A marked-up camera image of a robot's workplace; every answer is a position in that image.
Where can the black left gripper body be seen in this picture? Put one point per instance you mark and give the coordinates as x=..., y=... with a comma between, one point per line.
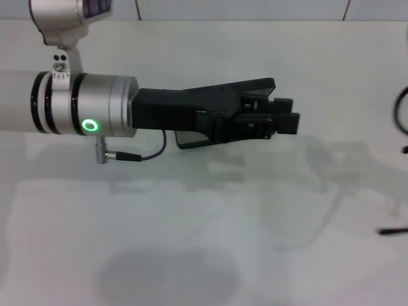
x=172, y=108

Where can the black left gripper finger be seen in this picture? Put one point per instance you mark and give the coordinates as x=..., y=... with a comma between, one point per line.
x=287, y=123
x=283, y=105

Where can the black glasses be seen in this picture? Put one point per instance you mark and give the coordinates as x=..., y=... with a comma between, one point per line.
x=390, y=230

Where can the black glasses case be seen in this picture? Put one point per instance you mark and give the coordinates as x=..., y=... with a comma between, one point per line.
x=255, y=84

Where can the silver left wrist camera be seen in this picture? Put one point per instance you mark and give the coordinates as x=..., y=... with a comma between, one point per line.
x=63, y=19

